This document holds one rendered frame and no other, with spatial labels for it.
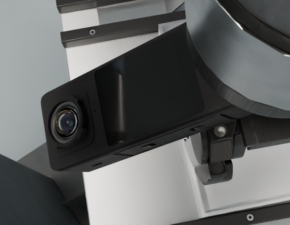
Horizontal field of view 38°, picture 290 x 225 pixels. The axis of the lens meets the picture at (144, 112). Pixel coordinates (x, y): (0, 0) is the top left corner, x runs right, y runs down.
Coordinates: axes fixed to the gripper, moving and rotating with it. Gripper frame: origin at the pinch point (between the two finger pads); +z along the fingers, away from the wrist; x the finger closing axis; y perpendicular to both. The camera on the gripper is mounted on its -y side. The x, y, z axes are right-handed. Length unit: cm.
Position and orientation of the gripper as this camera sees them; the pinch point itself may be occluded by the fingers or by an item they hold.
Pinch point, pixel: (188, 138)
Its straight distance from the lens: 34.6
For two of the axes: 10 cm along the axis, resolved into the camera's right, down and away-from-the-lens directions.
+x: -1.8, -9.5, 2.7
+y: 9.8, -1.8, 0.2
